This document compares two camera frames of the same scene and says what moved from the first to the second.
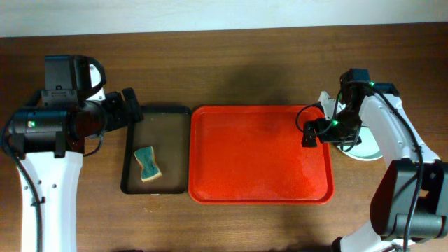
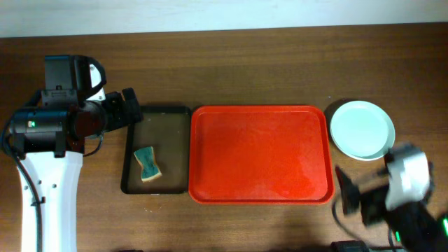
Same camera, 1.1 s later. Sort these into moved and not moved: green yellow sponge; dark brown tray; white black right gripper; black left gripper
Moved: white black right gripper
Not moved: green yellow sponge; dark brown tray; black left gripper
